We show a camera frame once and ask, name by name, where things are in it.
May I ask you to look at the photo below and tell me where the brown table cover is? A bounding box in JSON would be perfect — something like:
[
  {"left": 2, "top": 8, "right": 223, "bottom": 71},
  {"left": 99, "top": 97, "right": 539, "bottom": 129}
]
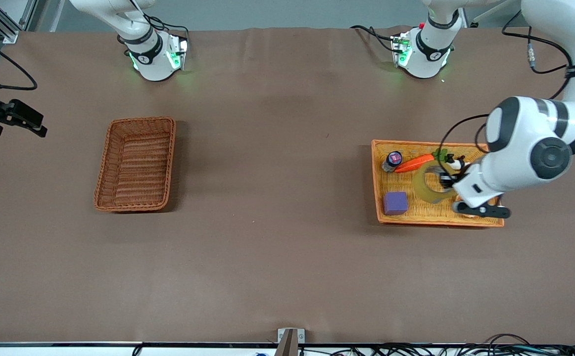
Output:
[{"left": 0, "top": 27, "right": 575, "bottom": 345}]

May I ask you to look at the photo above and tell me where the black right base cable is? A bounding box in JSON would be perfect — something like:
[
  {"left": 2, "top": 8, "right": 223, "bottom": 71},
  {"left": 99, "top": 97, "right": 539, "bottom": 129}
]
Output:
[{"left": 142, "top": 14, "right": 191, "bottom": 41}]

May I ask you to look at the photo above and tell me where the black cable bundle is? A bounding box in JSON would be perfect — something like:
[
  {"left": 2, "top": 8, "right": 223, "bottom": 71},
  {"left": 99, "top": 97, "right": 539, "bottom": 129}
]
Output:
[{"left": 297, "top": 333, "right": 575, "bottom": 356}]

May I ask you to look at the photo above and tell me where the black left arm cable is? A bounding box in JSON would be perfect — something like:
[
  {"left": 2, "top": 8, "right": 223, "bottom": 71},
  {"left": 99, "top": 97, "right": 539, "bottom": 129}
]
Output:
[{"left": 438, "top": 9, "right": 575, "bottom": 181}]

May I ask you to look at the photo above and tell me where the purple cube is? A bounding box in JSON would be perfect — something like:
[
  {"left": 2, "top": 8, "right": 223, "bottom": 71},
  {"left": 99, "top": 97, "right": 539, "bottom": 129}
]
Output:
[{"left": 383, "top": 191, "right": 409, "bottom": 216}]

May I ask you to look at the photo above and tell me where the black base cable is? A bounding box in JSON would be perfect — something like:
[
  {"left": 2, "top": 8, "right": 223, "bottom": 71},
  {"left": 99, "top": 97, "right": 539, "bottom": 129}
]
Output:
[
  {"left": 350, "top": 24, "right": 398, "bottom": 53},
  {"left": 142, "top": 14, "right": 191, "bottom": 41}
]

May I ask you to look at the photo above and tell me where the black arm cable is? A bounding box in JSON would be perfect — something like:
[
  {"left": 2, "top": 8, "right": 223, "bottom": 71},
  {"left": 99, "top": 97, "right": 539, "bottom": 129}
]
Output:
[
  {"left": 0, "top": 29, "right": 39, "bottom": 91},
  {"left": 438, "top": 9, "right": 575, "bottom": 181}
]

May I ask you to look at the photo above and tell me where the black left base cable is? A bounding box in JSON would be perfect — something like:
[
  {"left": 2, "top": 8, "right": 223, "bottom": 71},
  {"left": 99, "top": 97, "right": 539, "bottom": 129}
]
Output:
[{"left": 350, "top": 24, "right": 398, "bottom": 53}]

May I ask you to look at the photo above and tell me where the yellowish clear tape roll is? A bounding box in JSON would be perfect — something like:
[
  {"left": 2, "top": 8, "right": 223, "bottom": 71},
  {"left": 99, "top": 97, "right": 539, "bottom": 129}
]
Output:
[{"left": 408, "top": 166, "right": 459, "bottom": 205}]

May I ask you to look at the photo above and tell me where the orange wicker basket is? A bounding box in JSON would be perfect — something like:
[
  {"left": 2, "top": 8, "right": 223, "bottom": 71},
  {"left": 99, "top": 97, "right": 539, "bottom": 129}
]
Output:
[{"left": 371, "top": 139, "right": 505, "bottom": 228}]

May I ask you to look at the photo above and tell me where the brown wicker basket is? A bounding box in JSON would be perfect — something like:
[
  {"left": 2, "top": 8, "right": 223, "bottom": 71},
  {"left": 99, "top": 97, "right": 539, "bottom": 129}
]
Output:
[{"left": 94, "top": 116, "right": 177, "bottom": 213}]

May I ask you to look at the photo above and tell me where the aluminium frame profile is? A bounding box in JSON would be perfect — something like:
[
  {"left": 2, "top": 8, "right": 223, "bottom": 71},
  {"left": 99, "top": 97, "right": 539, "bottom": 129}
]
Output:
[{"left": 0, "top": 0, "right": 38, "bottom": 45}]

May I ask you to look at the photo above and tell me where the metal table edge bracket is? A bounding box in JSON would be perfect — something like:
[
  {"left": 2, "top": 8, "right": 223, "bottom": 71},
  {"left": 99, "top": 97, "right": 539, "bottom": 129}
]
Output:
[{"left": 275, "top": 328, "right": 306, "bottom": 356}]

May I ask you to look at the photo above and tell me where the orange toy carrot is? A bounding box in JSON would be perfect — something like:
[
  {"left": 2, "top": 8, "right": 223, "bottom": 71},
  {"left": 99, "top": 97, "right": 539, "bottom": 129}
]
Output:
[{"left": 394, "top": 153, "right": 435, "bottom": 174}]

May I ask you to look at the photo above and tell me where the small bottle pink cap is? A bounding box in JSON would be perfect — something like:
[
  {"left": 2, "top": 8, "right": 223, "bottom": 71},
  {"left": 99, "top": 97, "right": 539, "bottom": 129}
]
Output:
[{"left": 382, "top": 151, "right": 403, "bottom": 173}]

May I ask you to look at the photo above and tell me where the black white panda figure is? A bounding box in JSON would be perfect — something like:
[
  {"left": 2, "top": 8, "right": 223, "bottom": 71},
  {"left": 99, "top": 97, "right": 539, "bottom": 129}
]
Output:
[{"left": 444, "top": 153, "right": 467, "bottom": 172}]

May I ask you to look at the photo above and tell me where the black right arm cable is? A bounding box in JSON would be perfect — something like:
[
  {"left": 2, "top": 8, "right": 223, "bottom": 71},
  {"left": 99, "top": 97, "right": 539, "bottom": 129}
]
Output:
[{"left": 0, "top": 29, "right": 39, "bottom": 91}]

